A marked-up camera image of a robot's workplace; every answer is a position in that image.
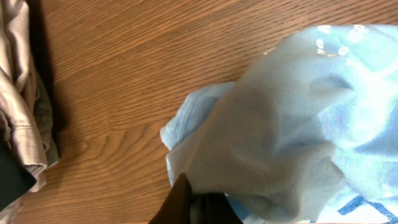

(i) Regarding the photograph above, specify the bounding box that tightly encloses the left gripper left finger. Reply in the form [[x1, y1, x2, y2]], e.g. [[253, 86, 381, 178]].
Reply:
[[149, 173, 192, 224]]

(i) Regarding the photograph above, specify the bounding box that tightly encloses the beige folded garment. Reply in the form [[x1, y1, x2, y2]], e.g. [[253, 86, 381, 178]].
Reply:
[[1, 1, 59, 223]]

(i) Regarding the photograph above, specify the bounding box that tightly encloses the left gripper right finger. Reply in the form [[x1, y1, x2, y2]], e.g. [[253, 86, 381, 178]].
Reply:
[[203, 193, 243, 224]]

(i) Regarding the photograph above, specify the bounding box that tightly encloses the light blue t-shirt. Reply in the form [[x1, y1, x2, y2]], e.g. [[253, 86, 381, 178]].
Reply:
[[160, 24, 397, 223]]

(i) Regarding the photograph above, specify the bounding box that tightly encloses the black folded garment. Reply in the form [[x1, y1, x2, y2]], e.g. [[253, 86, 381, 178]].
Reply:
[[0, 140, 36, 210]]

